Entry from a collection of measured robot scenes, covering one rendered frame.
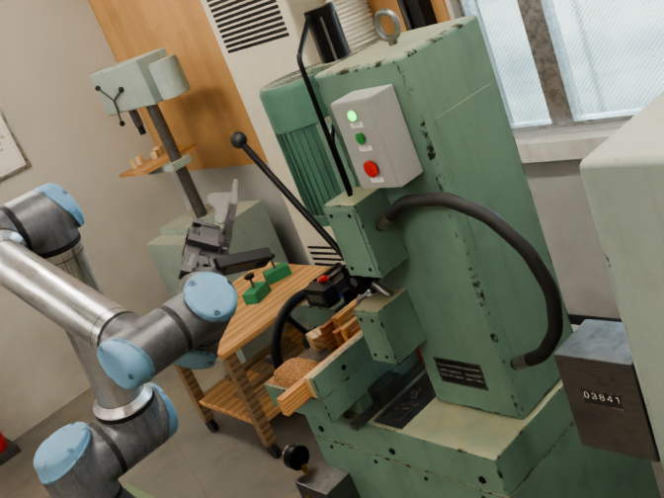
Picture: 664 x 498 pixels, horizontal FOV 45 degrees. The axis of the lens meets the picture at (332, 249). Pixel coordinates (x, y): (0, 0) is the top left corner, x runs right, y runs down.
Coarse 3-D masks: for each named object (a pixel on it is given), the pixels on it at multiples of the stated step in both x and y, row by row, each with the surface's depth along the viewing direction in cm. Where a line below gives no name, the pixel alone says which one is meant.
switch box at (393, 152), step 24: (360, 96) 131; (384, 96) 129; (336, 120) 136; (360, 120) 131; (384, 120) 129; (360, 144) 134; (384, 144) 130; (408, 144) 133; (360, 168) 137; (384, 168) 133; (408, 168) 133
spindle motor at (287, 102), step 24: (312, 72) 158; (264, 96) 161; (288, 96) 157; (288, 120) 159; (312, 120) 158; (288, 144) 163; (312, 144) 161; (312, 168) 163; (312, 192) 165; (336, 192) 164
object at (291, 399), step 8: (296, 384) 166; (304, 384) 166; (288, 392) 165; (296, 392) 165; (304, 392) 166; (280, 400) 163; (288, 400) 164; (296, 400) 165; (304, 400) 166; (288, 408) 164; (296, 408) 165
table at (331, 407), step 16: (304, 352) 188; (320, 352) 185; (368, 368) 173; (384, 368) 176; (272, 384) 179; (352, 384) 170; (368, 384) 173; (272, 400) 182; (320, 400) 166; (336, 400) 167; (352, 400) 170; (320, 416) 169; (336, 416) 168
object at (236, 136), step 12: (240, 132) 164; (240, 144) 164; (252, 156) 163; (264, 168) 163; (276, 180) 162; (288, 192) 162; (300, 204) 161; (312, 216) 161; (336, 252) 159; (348, 276) 157; (360, 288) 156; (384, 288) 155
